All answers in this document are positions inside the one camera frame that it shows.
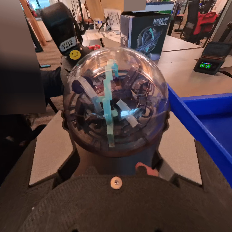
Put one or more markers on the small teal object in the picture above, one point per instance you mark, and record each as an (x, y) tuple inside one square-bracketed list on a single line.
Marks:
[(45, 65)]

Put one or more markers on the red and black chair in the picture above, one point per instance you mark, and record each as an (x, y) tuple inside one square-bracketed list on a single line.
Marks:
[(204, 23)]

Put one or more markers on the dark blue maze ball box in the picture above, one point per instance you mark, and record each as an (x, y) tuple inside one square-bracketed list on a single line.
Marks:
[(145, 36)]

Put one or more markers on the black device with green screen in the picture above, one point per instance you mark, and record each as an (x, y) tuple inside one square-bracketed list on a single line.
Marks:
[(210, 54)]

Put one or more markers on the person's right hand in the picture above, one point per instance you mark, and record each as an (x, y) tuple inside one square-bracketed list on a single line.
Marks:
[(148, 170)]

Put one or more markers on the red toy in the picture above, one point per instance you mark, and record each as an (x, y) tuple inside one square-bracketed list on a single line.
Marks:
[(94, 47)]

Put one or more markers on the clear maze ball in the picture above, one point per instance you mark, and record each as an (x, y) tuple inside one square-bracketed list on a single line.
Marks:
[(116, 101)]

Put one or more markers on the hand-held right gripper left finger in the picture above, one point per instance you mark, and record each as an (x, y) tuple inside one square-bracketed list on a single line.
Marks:
[(52, 154)]

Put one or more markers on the person's left forearm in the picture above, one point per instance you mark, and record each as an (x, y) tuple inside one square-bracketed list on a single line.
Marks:
[(52, 83)]

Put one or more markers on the blue plastic bin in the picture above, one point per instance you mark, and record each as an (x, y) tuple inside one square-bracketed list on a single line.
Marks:
[(208, 123)]

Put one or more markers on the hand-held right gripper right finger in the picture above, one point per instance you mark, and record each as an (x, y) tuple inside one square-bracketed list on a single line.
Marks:
[(179, 154)]

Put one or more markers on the paper sheets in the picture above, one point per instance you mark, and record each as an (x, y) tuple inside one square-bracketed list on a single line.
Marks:
[(97, 35)]

